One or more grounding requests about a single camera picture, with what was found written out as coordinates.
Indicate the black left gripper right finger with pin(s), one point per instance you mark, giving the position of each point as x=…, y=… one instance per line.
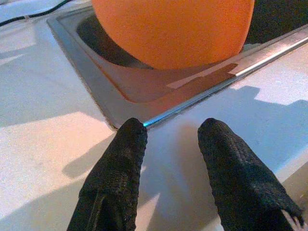
x=238, y=183

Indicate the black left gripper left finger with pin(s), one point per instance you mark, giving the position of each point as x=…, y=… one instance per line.
x=113, y=180

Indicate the orange plastic bowl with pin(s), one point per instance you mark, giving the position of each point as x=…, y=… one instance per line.
x=173, y=31

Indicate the stainless steel sink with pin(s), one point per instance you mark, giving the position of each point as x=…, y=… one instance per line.
x=79, y=60

